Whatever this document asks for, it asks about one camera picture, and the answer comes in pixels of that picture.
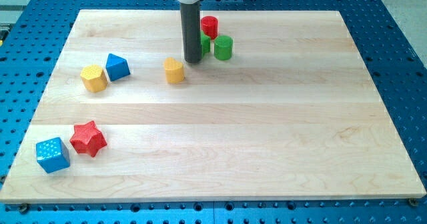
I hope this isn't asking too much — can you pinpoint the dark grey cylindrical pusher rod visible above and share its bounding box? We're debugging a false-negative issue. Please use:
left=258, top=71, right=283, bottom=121
left=180, top=1, right=201, bottom=63

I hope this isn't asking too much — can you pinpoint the yellow heart block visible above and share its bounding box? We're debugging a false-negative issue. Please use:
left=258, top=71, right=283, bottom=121
left=163, top=57, right=185, bottom=84

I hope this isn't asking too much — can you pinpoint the red cylinder block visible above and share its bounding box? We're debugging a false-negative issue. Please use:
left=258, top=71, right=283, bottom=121
left=200, top=16, right=219, bottom=40

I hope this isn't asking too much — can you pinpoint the green block behind rod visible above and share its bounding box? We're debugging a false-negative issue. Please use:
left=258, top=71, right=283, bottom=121
left=200, top=31, right=211, bottom=57

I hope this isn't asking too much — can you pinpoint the green cylinder block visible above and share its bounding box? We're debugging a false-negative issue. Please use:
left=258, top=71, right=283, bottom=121
left=214, top=35, right=234, bottom=61

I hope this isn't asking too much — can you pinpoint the blue triangle block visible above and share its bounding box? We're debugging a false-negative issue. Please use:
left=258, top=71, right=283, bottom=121
left=105, top=53, right=130, bottom=81

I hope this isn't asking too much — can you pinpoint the yellow hexagon block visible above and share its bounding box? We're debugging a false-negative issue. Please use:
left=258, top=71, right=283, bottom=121
left=80, top=65, right=108, bottom=93

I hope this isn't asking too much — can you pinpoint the red star block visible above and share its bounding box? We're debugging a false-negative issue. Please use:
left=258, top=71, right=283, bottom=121
left=69, top=121, right=107, bottom=157

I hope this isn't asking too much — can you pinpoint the blue cube block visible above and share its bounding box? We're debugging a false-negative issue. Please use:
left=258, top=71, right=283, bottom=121
left=36, top=137, right=70, bottom=173

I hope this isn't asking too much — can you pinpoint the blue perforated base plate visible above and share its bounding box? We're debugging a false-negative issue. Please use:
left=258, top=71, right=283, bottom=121
left=1, top=0, right=426, bottom=223

